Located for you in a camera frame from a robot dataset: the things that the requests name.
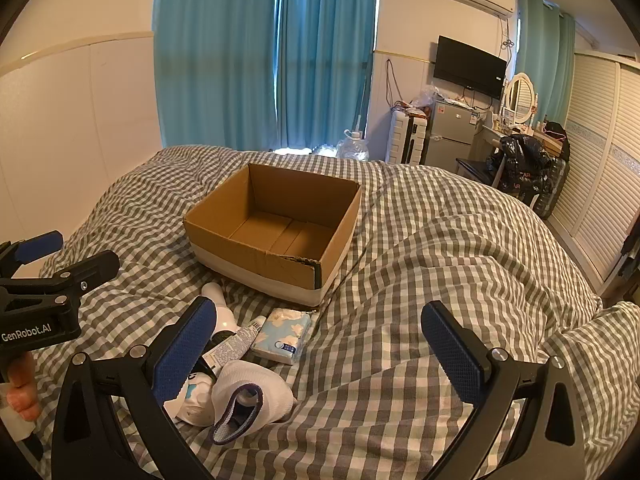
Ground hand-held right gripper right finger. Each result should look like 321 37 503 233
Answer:
421 301 588 480

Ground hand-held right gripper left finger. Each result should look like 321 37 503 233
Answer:
50 296 218 480

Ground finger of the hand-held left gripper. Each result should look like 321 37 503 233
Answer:
39 250 121 307
0 230 65 278

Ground white cream tube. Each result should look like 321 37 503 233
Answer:
202 316 268 368

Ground white plastic bottle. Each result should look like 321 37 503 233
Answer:
201 282 236 333

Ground light blue tissue packet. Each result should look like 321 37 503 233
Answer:
250 307 313 365

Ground cardboard box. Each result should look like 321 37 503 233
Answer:
183 163 362 307

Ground person's left hand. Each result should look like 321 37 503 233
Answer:
0 350 43 423

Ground grey checked blanket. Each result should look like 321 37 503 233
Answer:
30 145 640 480

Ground dark seat chair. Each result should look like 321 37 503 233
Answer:
455 155 501 186

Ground grey ribbed suitcase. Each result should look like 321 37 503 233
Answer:
532 157 571 218

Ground black garbage bags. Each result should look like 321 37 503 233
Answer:
487 132 556 196

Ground white ribbed suitcase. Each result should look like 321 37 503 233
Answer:
389 110 431 165

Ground small grey fridge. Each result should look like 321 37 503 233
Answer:
425 100 483 166

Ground white dressing table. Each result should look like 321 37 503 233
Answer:
470 122 546 161

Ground large clear water bottle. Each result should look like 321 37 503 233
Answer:
336 129 371 162

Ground white louvred wardrobe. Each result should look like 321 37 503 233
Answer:
547 50 640 286

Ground teal window curtain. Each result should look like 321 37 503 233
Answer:
154 0 281 153
275 0 378 153

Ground white oval mirror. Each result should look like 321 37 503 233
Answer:
502 72 535 126

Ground narrow teal curtain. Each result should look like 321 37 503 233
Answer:
517 0 576 133

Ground hanging wall cable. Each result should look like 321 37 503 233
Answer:
384 57 402 111

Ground black wall television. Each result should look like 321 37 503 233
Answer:
433 35 508 101

